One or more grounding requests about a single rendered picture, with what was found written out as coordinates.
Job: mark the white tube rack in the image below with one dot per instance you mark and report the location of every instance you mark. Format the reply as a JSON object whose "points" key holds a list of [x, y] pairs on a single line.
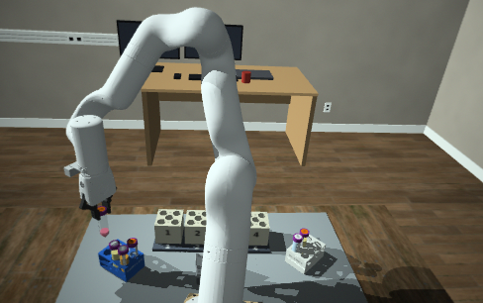
{"points": [[307, 256]]}

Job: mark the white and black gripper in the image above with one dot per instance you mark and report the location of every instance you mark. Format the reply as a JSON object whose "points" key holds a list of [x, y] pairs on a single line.
{"points": [[95, 189]]}

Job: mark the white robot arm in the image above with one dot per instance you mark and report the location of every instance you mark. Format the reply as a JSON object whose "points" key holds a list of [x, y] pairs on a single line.
{"points": [[228, 190]]}

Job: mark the blue tube rack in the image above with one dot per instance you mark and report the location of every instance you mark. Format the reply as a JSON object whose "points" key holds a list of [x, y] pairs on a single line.
{"points": [[135, 265]]}

